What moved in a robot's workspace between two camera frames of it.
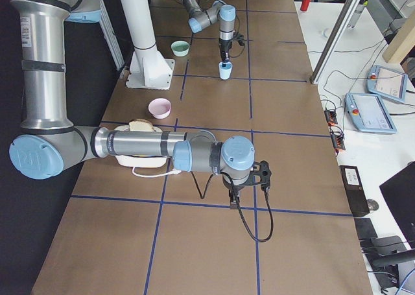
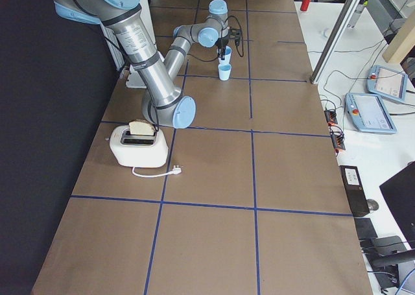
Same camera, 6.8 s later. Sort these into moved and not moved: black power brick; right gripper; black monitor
Moved: right gripper
Not moved: black monitor; black power brick
